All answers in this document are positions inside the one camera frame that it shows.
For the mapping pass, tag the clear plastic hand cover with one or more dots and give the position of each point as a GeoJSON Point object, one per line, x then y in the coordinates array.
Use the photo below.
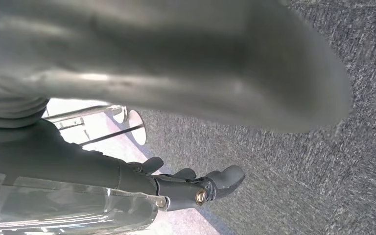
{"type": "Point", "coordinates": [77, 211]}

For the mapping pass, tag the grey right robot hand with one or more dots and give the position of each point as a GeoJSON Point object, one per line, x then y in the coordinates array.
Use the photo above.
{"type": "Point", "coordinates": [175, 65]}

